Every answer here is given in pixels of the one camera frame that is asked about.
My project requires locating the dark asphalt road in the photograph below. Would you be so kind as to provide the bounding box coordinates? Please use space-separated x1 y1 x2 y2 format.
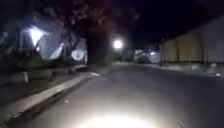
19 61 224 128

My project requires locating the pale concrete kerb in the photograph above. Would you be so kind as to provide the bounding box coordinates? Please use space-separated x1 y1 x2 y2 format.
0 71 98 122

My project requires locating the street lamp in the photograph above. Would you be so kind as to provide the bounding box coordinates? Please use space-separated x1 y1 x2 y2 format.
113 39 124 50

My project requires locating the long pale wall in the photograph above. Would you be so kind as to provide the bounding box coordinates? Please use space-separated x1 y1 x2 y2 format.
160 15 224 65

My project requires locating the pale building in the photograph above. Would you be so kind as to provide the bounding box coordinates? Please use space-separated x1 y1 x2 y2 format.
16 19 88 68

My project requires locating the parked vehicle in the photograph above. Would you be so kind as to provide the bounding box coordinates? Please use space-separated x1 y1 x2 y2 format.
133 48 162 65

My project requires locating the large dark tree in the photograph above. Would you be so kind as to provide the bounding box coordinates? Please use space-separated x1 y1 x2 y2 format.
56 0 141 66

